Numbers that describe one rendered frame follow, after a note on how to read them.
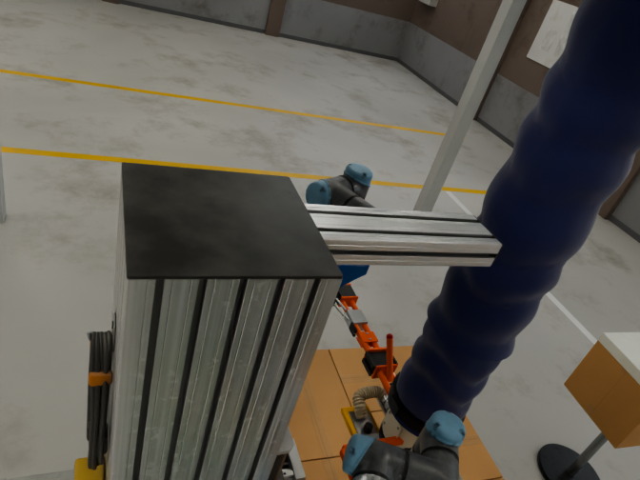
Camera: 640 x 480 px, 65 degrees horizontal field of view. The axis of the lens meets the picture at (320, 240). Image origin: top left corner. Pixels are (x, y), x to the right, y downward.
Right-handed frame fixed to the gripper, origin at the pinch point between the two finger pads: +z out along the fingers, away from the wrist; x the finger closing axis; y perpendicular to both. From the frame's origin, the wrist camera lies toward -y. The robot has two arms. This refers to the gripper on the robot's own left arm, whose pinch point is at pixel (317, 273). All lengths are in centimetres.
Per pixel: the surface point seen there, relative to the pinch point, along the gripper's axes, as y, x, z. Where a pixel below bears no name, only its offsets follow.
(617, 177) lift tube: 32, -42, -59
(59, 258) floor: -81, 201, 152
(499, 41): 220, 231, -42
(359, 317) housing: 31.2, 14.1, 32.5
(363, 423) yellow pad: 22, -22, 45
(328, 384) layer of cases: 45, 35, 98
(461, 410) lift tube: 33, -41, 15
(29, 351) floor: -91, 117, 152
